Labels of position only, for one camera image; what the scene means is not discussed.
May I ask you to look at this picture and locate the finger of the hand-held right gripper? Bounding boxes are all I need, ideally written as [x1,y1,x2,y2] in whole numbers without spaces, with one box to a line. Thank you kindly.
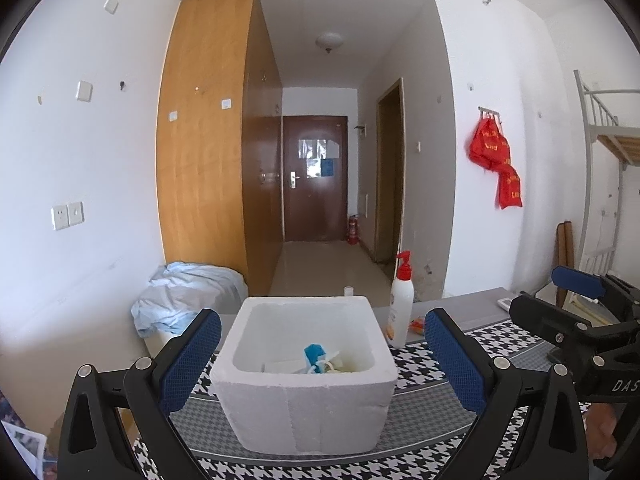
[508,293,640,357]
[551,265,640,307]

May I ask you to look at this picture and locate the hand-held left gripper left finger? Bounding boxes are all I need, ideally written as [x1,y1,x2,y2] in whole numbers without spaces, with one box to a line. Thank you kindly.
[59,307,223,480]

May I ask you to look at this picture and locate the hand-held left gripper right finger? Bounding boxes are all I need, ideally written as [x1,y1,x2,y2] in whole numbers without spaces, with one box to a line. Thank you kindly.
[423,307,587,480]

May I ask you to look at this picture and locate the white foam box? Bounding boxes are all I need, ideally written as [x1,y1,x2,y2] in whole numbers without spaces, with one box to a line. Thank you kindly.
[210,296,398,457]

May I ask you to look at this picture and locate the blue face mask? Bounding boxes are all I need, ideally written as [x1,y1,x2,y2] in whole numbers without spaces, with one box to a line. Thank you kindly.
[300,343,343,376]

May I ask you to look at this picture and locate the person's right hand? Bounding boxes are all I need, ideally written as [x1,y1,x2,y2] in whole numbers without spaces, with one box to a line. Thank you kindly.
[581,402,620,463]

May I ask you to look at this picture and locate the wooden poles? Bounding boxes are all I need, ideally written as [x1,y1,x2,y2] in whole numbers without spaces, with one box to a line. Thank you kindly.
[557,220,576,306]

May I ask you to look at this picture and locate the white mattress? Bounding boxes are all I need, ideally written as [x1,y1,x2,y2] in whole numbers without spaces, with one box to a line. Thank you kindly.
[144,332,173,358]

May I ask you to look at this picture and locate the light blue bedsheet pile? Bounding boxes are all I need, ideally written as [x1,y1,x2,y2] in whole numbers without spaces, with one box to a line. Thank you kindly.
[131,261,249,338]

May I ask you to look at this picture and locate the white red-pump lotion bottle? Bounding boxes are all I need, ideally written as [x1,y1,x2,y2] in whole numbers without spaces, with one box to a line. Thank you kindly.
[387,250,415,348]

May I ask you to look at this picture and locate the small red printed bag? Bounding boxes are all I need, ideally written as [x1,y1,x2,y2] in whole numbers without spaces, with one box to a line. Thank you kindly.
[497,167,523,210]

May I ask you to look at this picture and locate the white metal bunk bed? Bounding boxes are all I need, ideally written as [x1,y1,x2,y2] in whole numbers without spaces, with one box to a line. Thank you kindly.
[573,70,640,281]

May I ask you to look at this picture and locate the houndstooth tablecloth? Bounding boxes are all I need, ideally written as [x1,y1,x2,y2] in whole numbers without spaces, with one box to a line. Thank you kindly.
[132,317,601,480]

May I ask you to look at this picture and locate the large red printed bag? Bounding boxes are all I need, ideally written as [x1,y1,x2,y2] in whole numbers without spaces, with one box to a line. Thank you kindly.
[468,117,511,171]

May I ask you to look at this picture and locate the dark brown entrance door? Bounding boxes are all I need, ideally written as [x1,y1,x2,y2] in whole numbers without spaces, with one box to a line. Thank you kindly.
[282,115,349,243]

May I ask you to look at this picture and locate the printed paper sheets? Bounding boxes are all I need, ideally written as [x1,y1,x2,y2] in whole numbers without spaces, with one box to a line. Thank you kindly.
[0,392,60,480]

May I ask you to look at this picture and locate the wooden wardrobe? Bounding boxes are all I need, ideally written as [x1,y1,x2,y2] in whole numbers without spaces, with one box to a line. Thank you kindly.
[156,0,283,297]

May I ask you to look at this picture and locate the wooden side doorway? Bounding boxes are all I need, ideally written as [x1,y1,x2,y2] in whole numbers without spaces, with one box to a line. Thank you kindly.
[375,78,405,265]

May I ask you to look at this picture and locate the round ceiling lamp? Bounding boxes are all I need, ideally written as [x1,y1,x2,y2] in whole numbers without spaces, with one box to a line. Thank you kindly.
[316,32,345,54]

